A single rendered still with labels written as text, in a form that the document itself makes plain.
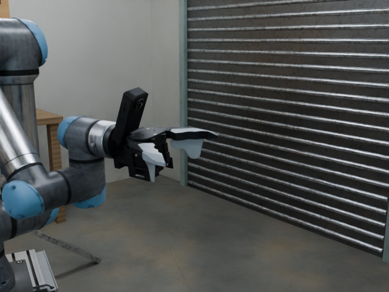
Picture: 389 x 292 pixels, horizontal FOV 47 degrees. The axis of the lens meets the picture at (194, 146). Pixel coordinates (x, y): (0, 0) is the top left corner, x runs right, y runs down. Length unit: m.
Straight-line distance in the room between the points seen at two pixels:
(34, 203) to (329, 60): 2.59
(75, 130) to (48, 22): 3.22
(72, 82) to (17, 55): 3.11
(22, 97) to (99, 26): 3.24
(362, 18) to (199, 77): 1.59
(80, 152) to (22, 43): 0.32
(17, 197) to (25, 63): 0.37
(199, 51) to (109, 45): 0.90
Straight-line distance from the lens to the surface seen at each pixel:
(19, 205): 0.89
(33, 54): 1.15
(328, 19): 3.22
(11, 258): 1.57
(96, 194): 0.98
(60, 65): 4.17
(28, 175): 0.91
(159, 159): 0.73
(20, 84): 1.15
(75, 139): 0.95
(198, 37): 4.06
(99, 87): 4.36
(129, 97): 0.81
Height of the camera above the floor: 1.42
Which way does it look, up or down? 14 degrees down
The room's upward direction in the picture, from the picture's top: straight up
